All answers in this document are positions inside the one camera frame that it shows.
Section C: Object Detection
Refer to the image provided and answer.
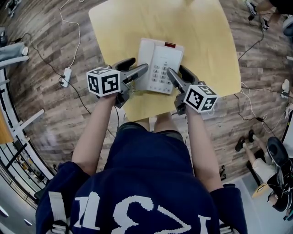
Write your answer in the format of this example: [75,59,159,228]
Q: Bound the person's left forearm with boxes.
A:
[71,95,115,176]

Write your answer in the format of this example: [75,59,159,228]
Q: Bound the thin black floor cable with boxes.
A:
[22,32,92,115]

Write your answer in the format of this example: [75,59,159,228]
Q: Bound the white power strip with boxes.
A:
[61,67,73,88]

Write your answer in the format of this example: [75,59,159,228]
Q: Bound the black and white bag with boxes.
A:
[5,0,22,17]

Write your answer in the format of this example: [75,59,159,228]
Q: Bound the black office chair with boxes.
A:
[266,136,293,165]

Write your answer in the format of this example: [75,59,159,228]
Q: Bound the black cable with brick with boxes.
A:
[233,92,276,138]

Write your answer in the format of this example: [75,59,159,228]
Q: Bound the person's dark shorts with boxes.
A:
[116,122,184,143]

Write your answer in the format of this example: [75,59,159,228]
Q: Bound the black plug cable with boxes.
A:
[236,13,266,63]

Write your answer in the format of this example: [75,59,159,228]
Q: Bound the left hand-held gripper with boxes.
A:
[86,57,150,109]

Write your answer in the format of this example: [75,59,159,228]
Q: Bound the grey chair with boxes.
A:
[282,16,293,37]

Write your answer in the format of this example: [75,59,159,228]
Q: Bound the person's right leg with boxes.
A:
[153,112,175,133]

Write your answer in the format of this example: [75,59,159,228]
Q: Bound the person's navy printed shirt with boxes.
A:
[35,130,249,234]

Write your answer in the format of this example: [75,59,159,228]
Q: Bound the person's leg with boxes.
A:
[136,118,151,133]
[153,112,175,133]

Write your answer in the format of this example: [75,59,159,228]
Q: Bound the white telephone handset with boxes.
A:
[136,37,157,91]

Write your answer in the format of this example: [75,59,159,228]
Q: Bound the grey backpack strap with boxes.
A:
[49,191,70,234]
[218,224,234,234]

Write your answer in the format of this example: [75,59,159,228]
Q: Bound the white power strip cable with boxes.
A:
[60,0,81,69]

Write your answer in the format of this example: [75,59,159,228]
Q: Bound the thin white floor cable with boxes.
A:
[240,81,289,138]

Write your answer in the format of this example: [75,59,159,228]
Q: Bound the person's right forearm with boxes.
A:
[186,109,224,191]

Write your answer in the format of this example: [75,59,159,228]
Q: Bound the person's left leg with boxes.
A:
[136,118,151,133]

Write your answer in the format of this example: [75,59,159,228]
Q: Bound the white telephone base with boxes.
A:
[136,37,185,95]

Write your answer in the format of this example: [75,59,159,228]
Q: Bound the wooden desk with white frame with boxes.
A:
[0,106,15,146]

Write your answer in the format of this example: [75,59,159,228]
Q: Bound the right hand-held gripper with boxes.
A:
[166,65,218,115]

